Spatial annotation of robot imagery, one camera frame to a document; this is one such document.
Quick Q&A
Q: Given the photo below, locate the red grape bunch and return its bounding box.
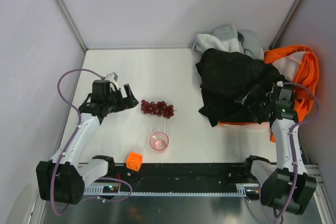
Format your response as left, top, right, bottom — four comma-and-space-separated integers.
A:
141, 100, 176, 119

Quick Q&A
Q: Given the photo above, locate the grey white cloth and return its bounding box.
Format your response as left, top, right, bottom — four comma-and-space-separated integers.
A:
192, 25, 264, 60

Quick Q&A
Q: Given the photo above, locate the orange fabric cube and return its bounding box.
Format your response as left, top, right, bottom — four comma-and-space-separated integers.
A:
126, 152, 143, 172

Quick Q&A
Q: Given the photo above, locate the black cloth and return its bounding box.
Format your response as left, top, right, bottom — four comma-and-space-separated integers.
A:
195, 49, 285, 127

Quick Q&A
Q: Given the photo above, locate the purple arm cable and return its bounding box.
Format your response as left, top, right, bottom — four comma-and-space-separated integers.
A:
258, 81, 321, 224
51, 68, 134, 216

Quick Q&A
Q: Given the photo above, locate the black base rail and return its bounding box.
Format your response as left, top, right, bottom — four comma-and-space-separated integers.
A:
91, 163, 259, 195

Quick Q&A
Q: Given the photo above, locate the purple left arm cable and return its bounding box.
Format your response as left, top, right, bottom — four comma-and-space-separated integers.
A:
51, 68, 134, 216

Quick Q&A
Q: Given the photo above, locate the left aluminium frame post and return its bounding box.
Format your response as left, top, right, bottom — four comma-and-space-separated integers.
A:
54, 0, 87, 52

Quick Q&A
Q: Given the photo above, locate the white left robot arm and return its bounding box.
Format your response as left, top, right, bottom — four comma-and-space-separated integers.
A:
36, 80, 139, 205

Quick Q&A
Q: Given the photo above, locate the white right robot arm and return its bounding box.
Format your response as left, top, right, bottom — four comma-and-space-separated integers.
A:
244, 81, 317, 219

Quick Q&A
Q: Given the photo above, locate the right aluminium frame post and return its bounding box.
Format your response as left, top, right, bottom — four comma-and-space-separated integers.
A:
269, 0, 303, 50

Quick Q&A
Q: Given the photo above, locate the pink clear plastic cup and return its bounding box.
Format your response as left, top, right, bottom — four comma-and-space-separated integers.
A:
149, 132, 169, 152

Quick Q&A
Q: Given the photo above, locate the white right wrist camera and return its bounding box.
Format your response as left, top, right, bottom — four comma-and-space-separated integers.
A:
273, 81, 284, 89

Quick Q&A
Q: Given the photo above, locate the slotted cable duct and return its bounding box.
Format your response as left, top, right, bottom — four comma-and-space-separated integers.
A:
84, 184, 259, 198

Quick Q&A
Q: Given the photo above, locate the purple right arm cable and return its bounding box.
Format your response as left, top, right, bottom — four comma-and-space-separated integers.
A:
258, 81, 321, 224

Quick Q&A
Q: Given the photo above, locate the aluminium frame post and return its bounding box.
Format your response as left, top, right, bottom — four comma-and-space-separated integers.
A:
269, 0, 303, 50
54, 0, 87, 52

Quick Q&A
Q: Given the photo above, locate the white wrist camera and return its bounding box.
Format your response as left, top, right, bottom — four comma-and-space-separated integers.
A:
273, 81, 284, 89
102, 72, 119, 90

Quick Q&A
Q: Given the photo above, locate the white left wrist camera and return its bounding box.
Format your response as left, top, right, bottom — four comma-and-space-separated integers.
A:
102, 72, 119, 90

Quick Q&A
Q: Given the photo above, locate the orange cloth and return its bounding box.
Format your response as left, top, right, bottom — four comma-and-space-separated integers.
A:
218, 45, 320, 144

